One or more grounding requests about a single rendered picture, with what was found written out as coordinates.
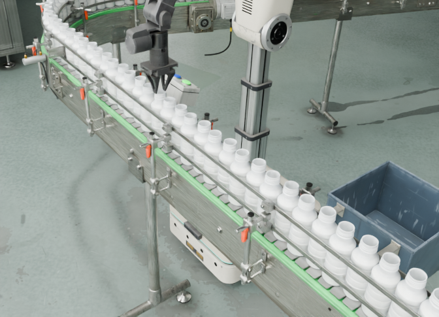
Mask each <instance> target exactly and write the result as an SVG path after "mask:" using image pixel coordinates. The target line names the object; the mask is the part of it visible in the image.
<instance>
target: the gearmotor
mask: <svg viewBox="0 0 439 317"><path fill-rule="evenodd" d="M235 10H236V6H235V0H209V1H208V2H202V3H192V4H189V28H190V31H191V32H192V33H193V32H194V33H206V32H213V31H214V20H220V19H224V20H225V19H230V20H229V21H230V23H231V27H230V41H229V45H228V47H227V48H226V49H225V50H224V51H226V50H227V49H228V48H229V46H230V44H231V34H232V19H233V14H234V12H235ZM224 51H222V52H218V53H215V54H205V56H212V55H216V54H220V53H223V52H224Z"/></svg>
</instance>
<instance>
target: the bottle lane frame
mask: <svg viewBox="0 0 439 317"><path fill-rule="evenodd" d="M51 64H52V67H53V68H54V71H55V72H56V73H58V74H59V76H60V81H61V83H62V84H63V85H64V87H62V88H61V90H62V95H63V97H61V96H60V95H58V94H57V93H56V95H57V96H58V99H59V100H60V101H61V102H62V103H63V104H64V105H66V106H67V107H68V108H69V109H70V110H71V111H72V112H73V113H74V114H75V115H76V116H77V117H79V118H80V119H81V120H82V121H83V122H84V123H85V124H86V125H87V126H88V124H87V123H86V119H87V114H86V104H85V98H84V99H83V100H82V99H81V95H80V90H76V91H74V90H73V88H75V87H78V86H81V82H80V81H78V79H76V78H75V77H74V76H73V75H72V74H70V73H69V72H68V71H66V69H64V68H63V67H62V66H61V65H60V64H59V63H57V62H56V61H54V60H51ZM89 103H90V109H91V118H92V119H93V120H94V119H97V118H100V117H101V110H103V112H104V118H102V119H100V120H97V121H95V123H94V125H93V129H94V130H95V129H99V128H101V127H102V123H101V122H102V120H103V121H105V128H103V129H101V130H98V131H96V132H95V134H96V135H97V136H98V137H99V138H100V139H102V140H103V141H104V142H105V143H106V144H107V145H108V146H109V147H110V148H111V149H112V150H113V151H115V153H117V155H119V157H121V158H122V159H123V160H124V162H126V163H127V164H128V158H127V154H128V153H129V152H130V153H133V154H134V155H135V156H136V157H137V158H138V159H139V160H140V161H141V163H142V166H143V177H144V180H145V181H146V182H147V183H148V184H149V185H150V186H152V184H151V183H150V178H151V163H150V158H147V157H146V148H141V149H140V148H139V145H141V144H144V143H146V142H147V138H146V137H145V136H144V135H143V134H142V133H140V132H139V131H138V130H137V128H134V127H133V126H132V125H131V124H130V123H129V122H127V121H126V119H123V118H122V117H121V116H120V115H121V114H118V113H117V112H116V111H115V110H113V109H112V108H110V106H108V105H107V104H106V103H105V102H104V101H102V100H101V98H98V97H97V96H96V94H94V93H93V92H92V91H91V90H90V91H89ZM155 164H156V178H158V179H160V178H163V177H165V176H167V167H168V168H169V169H170V170H171V177H168V179H169V180H171V188H168V189H166V190H164V191H162V192H160V196H161V197H163V198H164V199H165V200H166V201H167V202H168V203H169V204H170V205H171V206H172V207H173V208H174V209H176V210H177V211H178V212H179V213H180V214H181V215H182V216H183V217H184V218H185V219H186V220H187V221H188V222H189V223H190V224H191V225H192V226H193V227H194V228H195V229H196V230H197V231H199V232H200V233H201V234H202V235H203V236H204V237H205V238H206V239H207V240H208V241H209V242H210V243H212V244H213V245H214V246H215V247H216V248H217V249H218V250H219V251H220V252H221V253H222V254H223V255H224V256H225V257H226V258H227V259H228V260H229V261H230V262H231V263H232V264H233V265H234V266H236V267H237V268H238V269H239V270H240V271H241V272H242V268H241V267H240V266H241V264H242V262H243V258H244V245H245V242H242V241H241V235H242V232H240V233H238V234H236V233H235V229H237V228H239V227H240V226H242V225H243V218H241V217H240V216H239V215H238V214H237V213H236V212H237V210H236V211H233V210H232V209H230V208H229V207H228V206H227V205H228V204H229V203H227V204H225V203H224V202H223V201H221V200H220V199H219V198H220V197H221V196H219V197H216V196H215V195H214V194H213V193H212V192H211V190H208V189H207V188H205V187H204V186H203V184H204V183H202V184H201V183H200V182H199V181H197V180H196V177H197V176H196V177H192V176H191V175H190V174H189V173H188V171H185V170H184V169H183V168H182V167H181V166H182V165H179V164H177V163H176V162H175V161H174V159H171V158H170V157H168V154H165V153H164V152H163V151H162V150H161V148H158V147H157V148H156V149H155ZM264 234H266V233H264ZM264 234H260V233H259V232H258V231H257V230H256V231H255V232H253V233H252V242H251V249H250V261H249V262H250V263H251V264H253V263H255V262H256V261H258V260H260V259H261V251H262V250H264V251H265V252H266V253H267V259H266V261H262V262H263V263H264V264H265V273H260V274H259V275H257V276H255V277H253V278H252V282H253V283H254V284H255V285H256V286H257V287H258V288H259V289H260V290H261V291H262V292H263V293H264V294H265V295H266V296H267V297H268V298H269V299H270V300H271V301H273V302H274V303H275V304H276V305H277V306H278V307H279V308H280V309H281V310H282V311H283V312H284V313H286V314H287V315H288V316H289V317H359V316H358V315H356V313H355V312H356V311H357V309H358V308H357V309H355V310H351V309H349V308H348V307H347V306H346V305H345V304H343V302H342V301H343V300H344V299H345V298H346V297H344V298H342V299H338V298H336V297H335V296H334V295H333V294H332V293H331V292H330V290H331V288H332V287H331V288H328V289H326V288H324V287H323V286H322V285H321V284H320V283H319V282H318V280H319V279H320V278H321V277H319V278H316V279H314V278H312V277H311V276H310V275H309V274H308V273H307V272H306V270H307V269H308V268H309V267H308V268H306V269H302V268H301V267H299V266H298V265H297V264H296V263H295V261H296V260H297V259H298V258H297V259H294V260H291V259H290V258H289V257H287V256H286V255H285V254H284V252H285V251H286V250H283V251H281V250H279V249H278V248H277V247H276V246H274V243H275V242H276V241H274V242H270V241H269V240H267V239H266V238H265V237H264Z"/></svg>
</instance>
